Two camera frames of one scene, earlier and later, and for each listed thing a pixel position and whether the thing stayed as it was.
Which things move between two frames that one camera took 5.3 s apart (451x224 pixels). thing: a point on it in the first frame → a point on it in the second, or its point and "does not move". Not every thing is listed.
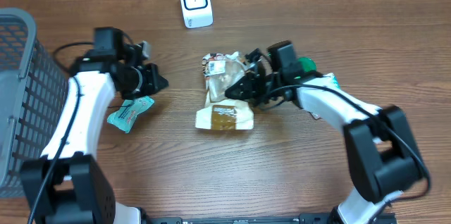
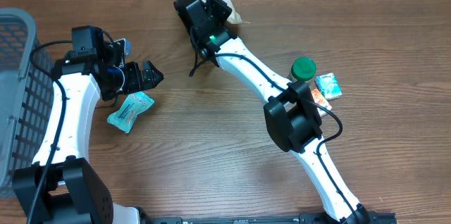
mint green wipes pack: x=123 y=116 does not move
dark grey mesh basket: x=33 y=87 does not move
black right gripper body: x=257 y=84 → x=218 y=10
